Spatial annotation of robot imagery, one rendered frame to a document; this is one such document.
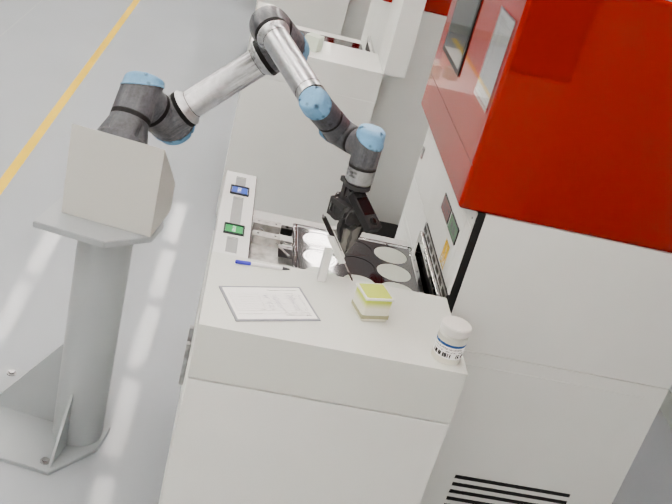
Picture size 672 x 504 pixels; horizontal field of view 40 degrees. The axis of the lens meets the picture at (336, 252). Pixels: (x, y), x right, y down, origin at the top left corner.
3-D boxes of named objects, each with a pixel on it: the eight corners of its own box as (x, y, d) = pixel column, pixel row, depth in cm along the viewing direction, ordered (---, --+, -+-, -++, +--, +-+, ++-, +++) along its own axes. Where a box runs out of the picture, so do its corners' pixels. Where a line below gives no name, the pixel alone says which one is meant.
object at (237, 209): (248, 216, 289) (256, 176, 282) (237, 305, 240) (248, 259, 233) (218, 210, 287) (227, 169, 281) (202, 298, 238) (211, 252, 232)
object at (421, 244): (416, 257, 285) (425, 231, 281) (435, 333, 246) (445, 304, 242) (411, 256, 285) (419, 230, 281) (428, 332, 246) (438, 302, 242)
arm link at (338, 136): (324, 99, 239) (352, 115, 233) (342, 120, 248) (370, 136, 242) (305, 122, 239) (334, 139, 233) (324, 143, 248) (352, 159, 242)
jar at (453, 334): (457, 351, 217) (469, 318, 213) (462, 368, 211) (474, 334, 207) (429, 346, 216) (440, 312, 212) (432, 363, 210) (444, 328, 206)
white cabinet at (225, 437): (346, 434, 338) (406, 241, 302) (362, 657, 252) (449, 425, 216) (173, 404, 329) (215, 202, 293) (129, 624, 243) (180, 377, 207)
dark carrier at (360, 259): (408, 251, 277) (408, 249, 277) (421, 309, 247) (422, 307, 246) (297, 228, 272) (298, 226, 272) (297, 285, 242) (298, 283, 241)
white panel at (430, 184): (408, 216, 319) (441, 110, 302) (440, 345, 247) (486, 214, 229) (399, 215, 319) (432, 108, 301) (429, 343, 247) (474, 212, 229)
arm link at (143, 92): (102, 105, 258) (117, 63, 262) (131, 128, 269) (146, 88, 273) (134, 106, 252) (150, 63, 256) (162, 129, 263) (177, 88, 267)
